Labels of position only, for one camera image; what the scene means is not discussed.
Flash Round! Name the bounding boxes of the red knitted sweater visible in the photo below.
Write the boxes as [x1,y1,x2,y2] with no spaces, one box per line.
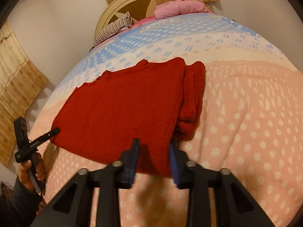
[51,58,206,177]

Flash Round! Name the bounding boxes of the striped grey pillow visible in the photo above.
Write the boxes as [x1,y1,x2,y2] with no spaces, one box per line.
[93,11,133,47]

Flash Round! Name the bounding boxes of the pink folded blanket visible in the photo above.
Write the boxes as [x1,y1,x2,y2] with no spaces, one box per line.
[154,0,213,19]

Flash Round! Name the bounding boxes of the left hand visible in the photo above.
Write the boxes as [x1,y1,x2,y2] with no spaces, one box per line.
[17,152,46,194]

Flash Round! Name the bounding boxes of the cream wooden headboard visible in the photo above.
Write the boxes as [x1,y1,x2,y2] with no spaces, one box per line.
[94,0,157,38]

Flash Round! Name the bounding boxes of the pink and blue dotted bedspread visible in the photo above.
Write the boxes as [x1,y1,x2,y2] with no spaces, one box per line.
[29,13,302,226]

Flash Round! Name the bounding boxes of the beige side curtain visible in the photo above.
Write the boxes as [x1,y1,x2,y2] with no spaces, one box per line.
[0,21,48,167]

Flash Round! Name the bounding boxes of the dark sleeved left forearm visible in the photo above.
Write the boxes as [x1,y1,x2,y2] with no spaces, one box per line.
[1,178,43,226]

